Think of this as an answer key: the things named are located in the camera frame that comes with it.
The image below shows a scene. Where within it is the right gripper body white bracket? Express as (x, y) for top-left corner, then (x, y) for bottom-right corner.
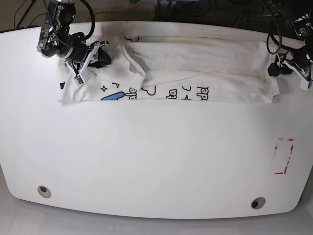
(65, 41), (109, 78)

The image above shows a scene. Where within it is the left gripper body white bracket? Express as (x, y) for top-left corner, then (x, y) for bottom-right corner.
(276, 52), (313, 81)

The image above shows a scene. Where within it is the white printed t-shirt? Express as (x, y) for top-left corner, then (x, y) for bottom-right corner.
(59, 31), (280, 103)

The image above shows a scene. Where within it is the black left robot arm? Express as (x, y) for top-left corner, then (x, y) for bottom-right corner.
(262, 0), (313, 91)

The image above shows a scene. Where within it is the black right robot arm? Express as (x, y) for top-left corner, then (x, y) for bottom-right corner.
(37, 0), (111, 85)

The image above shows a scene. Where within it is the red tape rectangle marking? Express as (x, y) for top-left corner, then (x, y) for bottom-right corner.
(271, 138), (294, 175)

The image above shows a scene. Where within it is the left table grommet hole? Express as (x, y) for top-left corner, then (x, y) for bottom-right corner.
(38, 186), (51, 198)

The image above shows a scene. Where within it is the table grommet hole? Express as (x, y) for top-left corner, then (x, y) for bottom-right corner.
(251, 197), (266, 210)
(38, 186), (51, 198)

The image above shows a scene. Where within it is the right table grommet hole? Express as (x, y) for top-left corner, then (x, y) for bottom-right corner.
(251, 197), (266, 210)

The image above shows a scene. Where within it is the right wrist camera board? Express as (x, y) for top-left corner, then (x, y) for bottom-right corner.
(73, 75), (90, 86)

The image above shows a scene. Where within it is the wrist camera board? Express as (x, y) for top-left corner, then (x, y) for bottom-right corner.
(73, 75), (90, 86)
(300, 78), (313, 91)

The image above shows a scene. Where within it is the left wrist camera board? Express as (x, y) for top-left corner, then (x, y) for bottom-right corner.
(300, 78), (313, 91)

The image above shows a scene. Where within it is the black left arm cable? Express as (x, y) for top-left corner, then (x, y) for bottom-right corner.
(259, 0), (306, 56)

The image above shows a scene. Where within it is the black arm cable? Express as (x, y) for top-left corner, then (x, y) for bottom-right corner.
(259, 0), (306, 56)
(41, 0), (96, 49)

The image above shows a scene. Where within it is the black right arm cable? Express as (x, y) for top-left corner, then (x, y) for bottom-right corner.
(41, 0), (96, 49)

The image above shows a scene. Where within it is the yellow cable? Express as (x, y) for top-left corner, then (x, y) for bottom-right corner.
(83, 1), (137, 23)

